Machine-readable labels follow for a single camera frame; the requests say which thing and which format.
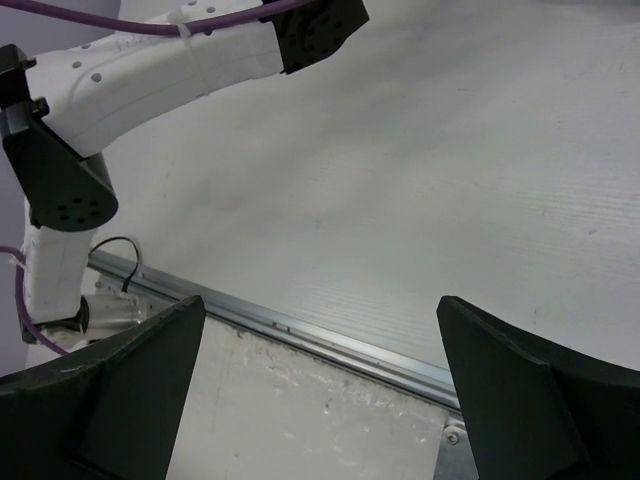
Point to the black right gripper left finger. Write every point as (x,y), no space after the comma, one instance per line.
(110,410)

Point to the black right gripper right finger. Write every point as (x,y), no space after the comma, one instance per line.
(535,409)

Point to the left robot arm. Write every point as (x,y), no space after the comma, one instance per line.
(61,109)

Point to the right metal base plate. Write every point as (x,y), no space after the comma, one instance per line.
(455,459)

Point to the metal base plate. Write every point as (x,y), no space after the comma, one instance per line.
(111,311)
(455,459)

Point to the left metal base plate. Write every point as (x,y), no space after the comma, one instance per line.
(111,311)

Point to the metal table edge rail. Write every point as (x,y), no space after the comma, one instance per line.
(409,375)

